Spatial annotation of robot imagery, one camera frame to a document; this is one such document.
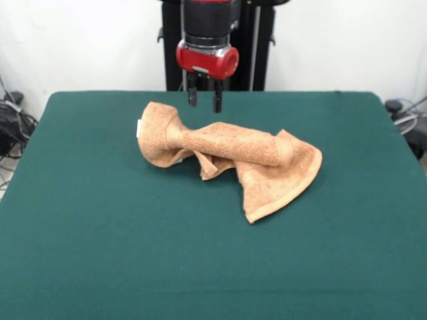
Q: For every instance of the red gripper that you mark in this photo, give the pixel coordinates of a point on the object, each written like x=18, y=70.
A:
x=207, y=61

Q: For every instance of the tan terry towel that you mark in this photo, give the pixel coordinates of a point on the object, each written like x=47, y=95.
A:
x=233, y=143

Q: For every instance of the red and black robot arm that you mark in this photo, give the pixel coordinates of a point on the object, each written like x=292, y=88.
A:
x=208, y=20

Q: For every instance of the dark green table cloth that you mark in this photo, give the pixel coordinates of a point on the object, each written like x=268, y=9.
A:
x=100, y=233

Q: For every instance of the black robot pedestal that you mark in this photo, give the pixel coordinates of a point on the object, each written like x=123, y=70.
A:
x=260, y=50

